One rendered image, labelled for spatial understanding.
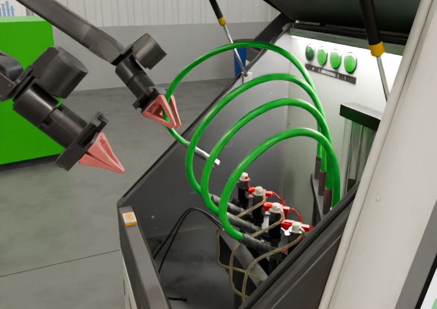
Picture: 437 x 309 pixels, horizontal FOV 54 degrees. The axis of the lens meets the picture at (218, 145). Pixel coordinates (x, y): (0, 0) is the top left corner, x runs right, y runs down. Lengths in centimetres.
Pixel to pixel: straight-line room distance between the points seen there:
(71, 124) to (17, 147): 354
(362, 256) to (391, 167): 14
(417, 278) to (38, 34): 380
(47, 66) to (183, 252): 73
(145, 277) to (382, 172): 57
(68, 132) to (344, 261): 48
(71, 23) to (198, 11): 672
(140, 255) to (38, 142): 329
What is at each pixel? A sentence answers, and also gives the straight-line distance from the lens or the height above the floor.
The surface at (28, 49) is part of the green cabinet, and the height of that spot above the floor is 107.
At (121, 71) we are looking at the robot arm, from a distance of 107.
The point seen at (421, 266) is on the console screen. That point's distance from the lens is 60.
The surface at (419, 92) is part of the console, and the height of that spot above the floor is 141.
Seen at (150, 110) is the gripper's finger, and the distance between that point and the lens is 103.
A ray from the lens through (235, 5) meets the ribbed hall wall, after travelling 809.
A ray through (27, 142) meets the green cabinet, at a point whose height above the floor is 24.
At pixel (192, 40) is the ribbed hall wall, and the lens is 779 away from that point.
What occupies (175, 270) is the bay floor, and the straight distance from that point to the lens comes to 121.
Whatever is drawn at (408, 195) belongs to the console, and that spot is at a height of 129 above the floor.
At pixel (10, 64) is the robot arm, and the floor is 143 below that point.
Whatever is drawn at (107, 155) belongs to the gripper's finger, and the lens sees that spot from 75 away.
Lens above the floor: 154
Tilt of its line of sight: 20 degrees down
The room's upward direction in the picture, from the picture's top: straight up
